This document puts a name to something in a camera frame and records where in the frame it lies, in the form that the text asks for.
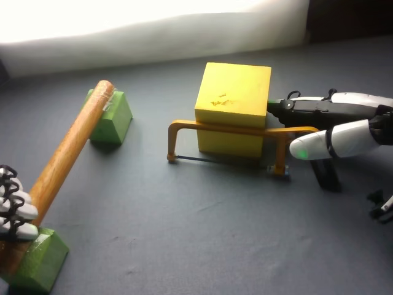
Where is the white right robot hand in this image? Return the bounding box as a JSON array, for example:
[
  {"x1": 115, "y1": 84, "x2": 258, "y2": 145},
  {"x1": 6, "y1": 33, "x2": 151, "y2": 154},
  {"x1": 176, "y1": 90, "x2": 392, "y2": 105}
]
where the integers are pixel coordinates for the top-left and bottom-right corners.
[{"x1": 266, "y1": 88, "x2": 393, "y2": 193}]

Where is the yellow wooden cube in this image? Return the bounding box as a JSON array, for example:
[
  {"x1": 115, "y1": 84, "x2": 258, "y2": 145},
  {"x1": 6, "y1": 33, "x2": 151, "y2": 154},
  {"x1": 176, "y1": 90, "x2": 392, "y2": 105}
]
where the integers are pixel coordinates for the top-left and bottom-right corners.
[{"x1": 194, "y1": 62, "x2": 273, "y2": 160}]

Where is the grey table cloth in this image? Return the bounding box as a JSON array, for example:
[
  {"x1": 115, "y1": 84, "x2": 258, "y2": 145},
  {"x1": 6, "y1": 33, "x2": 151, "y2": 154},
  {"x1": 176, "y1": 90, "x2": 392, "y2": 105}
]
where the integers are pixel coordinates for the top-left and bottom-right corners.
[{"x1": 0, "y1": 33, "x2": 393, "y2": 295}]

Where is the green wooden support block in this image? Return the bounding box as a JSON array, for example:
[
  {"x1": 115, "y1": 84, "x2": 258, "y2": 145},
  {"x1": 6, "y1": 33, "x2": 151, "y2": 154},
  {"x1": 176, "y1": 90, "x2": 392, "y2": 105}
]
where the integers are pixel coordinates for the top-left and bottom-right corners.
[
  {"x1": 0, "y1": 227, "x2": 70, "y2": 294},
  {"x1": 84, "y1": 88, "x2": 134, "y2": 145}
]

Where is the black camera on white bracket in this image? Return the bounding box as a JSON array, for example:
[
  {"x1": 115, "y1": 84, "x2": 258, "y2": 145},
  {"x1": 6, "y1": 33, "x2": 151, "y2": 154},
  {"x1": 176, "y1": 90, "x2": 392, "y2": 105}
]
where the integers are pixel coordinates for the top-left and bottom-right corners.
[{"x1": 367, "y1": 189, "x2": 393, "y2": 225}]

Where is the brown wooden rod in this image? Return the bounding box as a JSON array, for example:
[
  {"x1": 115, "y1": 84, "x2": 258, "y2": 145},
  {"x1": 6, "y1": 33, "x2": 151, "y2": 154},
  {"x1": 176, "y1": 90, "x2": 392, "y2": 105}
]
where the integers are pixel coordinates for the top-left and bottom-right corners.
[{"x1": 0, "y1": 79, "x2": 116, "y2": 279}]

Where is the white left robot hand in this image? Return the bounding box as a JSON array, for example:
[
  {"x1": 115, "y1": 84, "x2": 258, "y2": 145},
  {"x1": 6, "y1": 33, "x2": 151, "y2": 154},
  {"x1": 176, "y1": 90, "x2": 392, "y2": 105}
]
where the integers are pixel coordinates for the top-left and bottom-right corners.
[{"x1": 0, "y1": 165, "x2": 39, "y2": 242}]

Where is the white backdrop sheet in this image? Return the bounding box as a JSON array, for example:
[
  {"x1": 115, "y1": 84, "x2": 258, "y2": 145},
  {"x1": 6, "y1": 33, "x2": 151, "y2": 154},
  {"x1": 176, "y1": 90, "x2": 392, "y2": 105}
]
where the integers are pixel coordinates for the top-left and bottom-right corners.
[{"x1": 0, "y1": 0, "x2": 310, "y2": 77}]

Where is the yellow frame hacksaw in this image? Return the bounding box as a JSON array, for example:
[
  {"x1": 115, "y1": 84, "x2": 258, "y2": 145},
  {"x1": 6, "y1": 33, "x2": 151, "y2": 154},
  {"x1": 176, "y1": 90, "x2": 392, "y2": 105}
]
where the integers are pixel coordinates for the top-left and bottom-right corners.
[{"x1": 167, "y1": 119, "x2": 321, "y2": 183}]

